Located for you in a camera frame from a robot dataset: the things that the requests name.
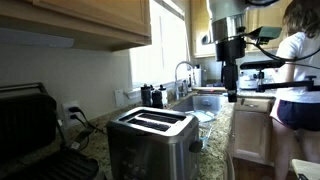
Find stainless steel two-slot toaster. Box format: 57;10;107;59
105;106;204;180

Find white rice cooker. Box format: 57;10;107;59
238;71;259;90

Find bright kitchen window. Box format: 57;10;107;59
129;0;190;90

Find light wooden cart top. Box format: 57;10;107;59
292;158;320;180

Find chrome arched kitchen faucet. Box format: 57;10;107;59
174;60;198;101

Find pale grinder with black cap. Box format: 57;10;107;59
158;84;169;108

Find upper cabinets with metal handles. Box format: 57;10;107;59
190;0;294;59

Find black panini grill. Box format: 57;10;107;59
0;82;101;180

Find tall black pepper grinder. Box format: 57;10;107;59
140;83;153;108

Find person in white shirt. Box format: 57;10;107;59
269;0;320;180

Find stainless steel kitchen sink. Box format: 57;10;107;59
171;94;225;114

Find black grill power cable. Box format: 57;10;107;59
69;114;94;151

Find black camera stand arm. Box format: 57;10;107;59
255;70;320;93

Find black toaster power cable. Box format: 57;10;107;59
68;106;108;136

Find light wood lower cabinets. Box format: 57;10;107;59
231;96;278;168

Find clear glass baking dish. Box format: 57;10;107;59
186;109;217;149

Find small wooden cutting board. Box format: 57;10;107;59
193;86;228;93

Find plain wooden upper cabinet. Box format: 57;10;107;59
0;0;153;53

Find short black grinder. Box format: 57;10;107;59
151;89;164;109

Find wrist mounted camera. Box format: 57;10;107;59
248;25;283;45

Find white wall switch plate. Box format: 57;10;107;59
114;88;125;108

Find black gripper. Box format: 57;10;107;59
214;36;247;103

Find white wall power outlet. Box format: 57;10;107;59
62;100;82;128

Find black stereo bar camera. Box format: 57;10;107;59
239;59;287;72

